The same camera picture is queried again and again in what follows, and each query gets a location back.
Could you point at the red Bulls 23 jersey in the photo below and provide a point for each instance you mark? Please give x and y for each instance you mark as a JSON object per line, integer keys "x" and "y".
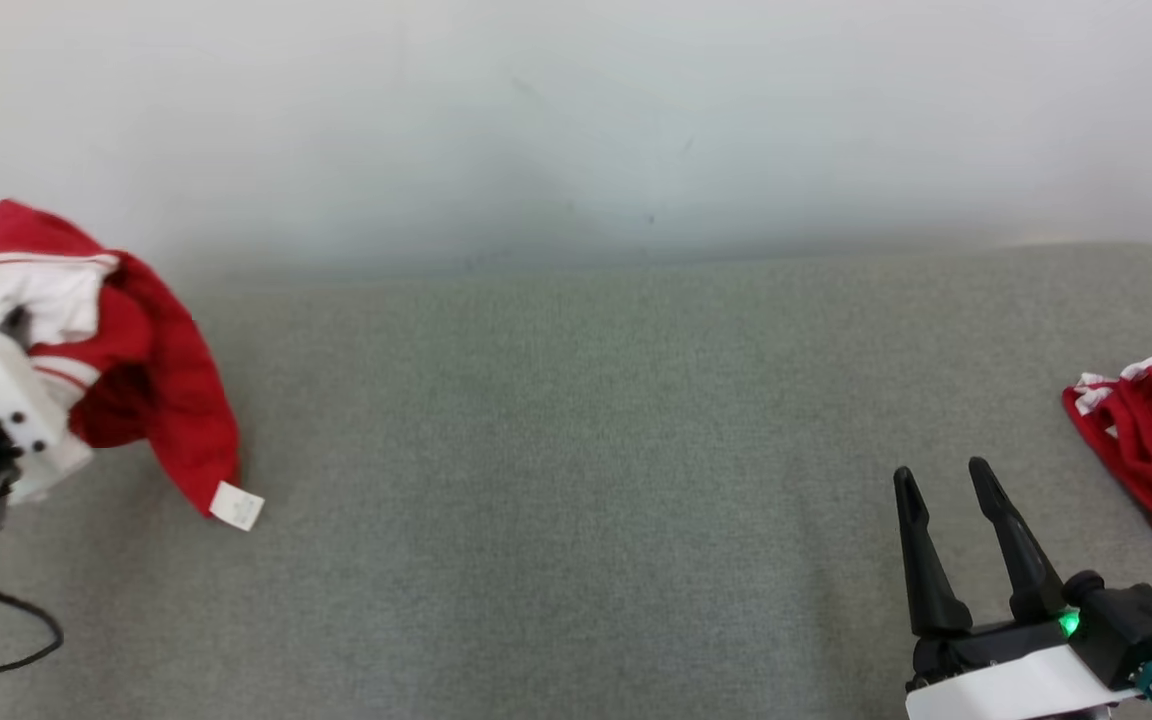
{"x": 166, "y": 400}

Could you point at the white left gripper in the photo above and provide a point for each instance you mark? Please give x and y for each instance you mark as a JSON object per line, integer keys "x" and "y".
{"x": 6, "y": 400}

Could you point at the dark right wrist camera box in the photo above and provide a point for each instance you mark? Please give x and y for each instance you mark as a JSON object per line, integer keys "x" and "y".
{"x": 1131, "y": 625}

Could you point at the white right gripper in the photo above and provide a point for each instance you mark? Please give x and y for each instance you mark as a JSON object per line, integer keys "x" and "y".
{"x": 1006, "y": 680}

